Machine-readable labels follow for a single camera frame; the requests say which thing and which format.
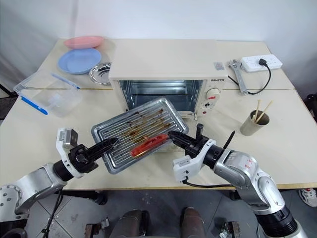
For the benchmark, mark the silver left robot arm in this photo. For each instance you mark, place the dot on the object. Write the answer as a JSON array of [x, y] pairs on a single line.
[[32, 183]]

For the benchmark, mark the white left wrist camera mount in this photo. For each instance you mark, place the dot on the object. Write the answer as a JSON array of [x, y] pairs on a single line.
[[63, 141]]

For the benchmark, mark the silver adjustable wrench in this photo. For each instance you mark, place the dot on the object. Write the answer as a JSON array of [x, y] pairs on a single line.
[[239, 78]]

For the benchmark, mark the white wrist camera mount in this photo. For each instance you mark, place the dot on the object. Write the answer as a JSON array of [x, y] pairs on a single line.
[[63, 141], [188, 166]]

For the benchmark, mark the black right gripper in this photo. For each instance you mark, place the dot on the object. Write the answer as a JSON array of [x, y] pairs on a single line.
[[196, 147]]

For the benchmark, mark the black stand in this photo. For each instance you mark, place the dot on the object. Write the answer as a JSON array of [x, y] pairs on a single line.
[[6, 94]]

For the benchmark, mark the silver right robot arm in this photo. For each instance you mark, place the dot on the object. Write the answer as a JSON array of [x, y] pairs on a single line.
[[237, 163]]

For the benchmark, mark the steel cup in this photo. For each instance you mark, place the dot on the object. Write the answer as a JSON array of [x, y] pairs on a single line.
[[252, 126]]

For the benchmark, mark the shiny steel dish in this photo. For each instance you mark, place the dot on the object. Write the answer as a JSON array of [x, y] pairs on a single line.
[[100, 73]]

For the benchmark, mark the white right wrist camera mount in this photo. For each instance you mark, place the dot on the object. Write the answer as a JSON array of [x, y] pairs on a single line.
[[188, 166]]

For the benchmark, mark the silver ribbed baking tray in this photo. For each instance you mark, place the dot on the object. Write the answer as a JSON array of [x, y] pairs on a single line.
[[138, 119]]

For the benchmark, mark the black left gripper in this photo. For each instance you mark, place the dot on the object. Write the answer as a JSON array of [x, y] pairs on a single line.
[[80, 158]]

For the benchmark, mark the blue plastic plate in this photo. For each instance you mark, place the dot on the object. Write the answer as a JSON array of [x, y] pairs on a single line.
[[79, 60]]

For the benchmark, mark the cream toaster oven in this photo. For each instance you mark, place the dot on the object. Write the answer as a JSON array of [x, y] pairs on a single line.
[[161, 57]]

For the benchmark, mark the red grilled sausage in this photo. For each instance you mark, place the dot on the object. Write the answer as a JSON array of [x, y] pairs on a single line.
[[148, 144]]

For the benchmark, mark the pink plastic plate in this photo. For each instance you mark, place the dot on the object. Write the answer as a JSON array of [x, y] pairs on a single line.
[[83, 41]]

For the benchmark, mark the clear container with blue clips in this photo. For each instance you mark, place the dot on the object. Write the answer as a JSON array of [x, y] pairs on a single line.
[[62, 101]]

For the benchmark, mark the dark brown rounded shape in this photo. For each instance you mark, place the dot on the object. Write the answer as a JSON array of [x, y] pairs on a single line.
[[133, 223], [192, 221]]

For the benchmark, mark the wooden chopstick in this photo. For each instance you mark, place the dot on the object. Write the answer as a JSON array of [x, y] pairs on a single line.
[[265, 109], [258, 109]]

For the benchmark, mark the white power strip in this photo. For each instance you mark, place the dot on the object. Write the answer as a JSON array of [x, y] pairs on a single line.
[[250, 64]]

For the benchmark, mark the black metal floor bracket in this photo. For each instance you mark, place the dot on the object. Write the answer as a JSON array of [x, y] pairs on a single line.
[[229, 230], [97, 228]]

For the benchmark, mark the white and red sneaker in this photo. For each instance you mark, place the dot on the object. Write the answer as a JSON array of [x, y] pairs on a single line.
[[308, 196]]

